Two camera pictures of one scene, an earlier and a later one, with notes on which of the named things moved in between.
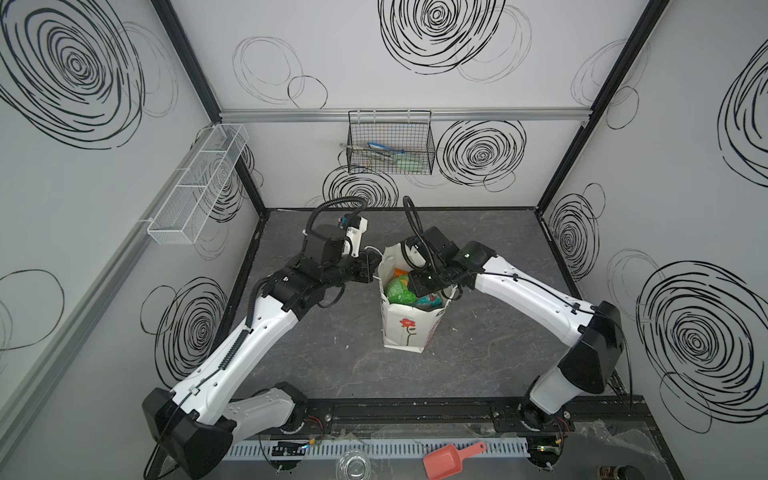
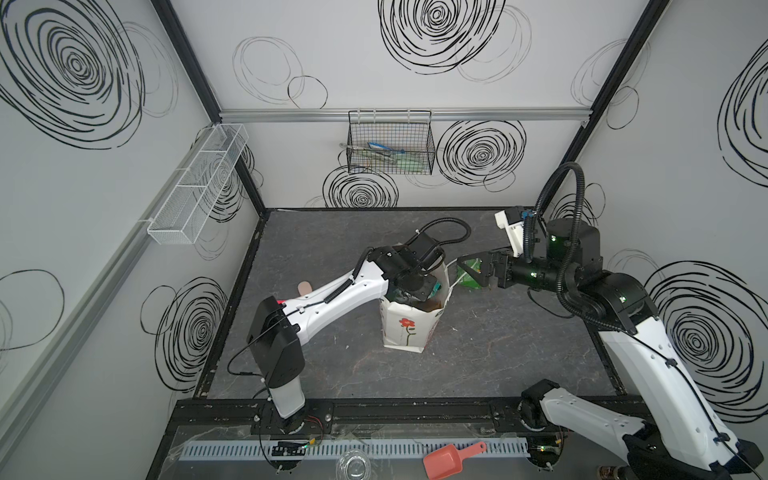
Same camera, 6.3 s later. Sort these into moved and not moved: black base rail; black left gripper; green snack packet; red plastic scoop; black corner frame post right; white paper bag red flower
Moved: black left gripper; green snack packet
Not moved: white paper bag red flower; black corner frame post right; red plastic scoop; black base rail
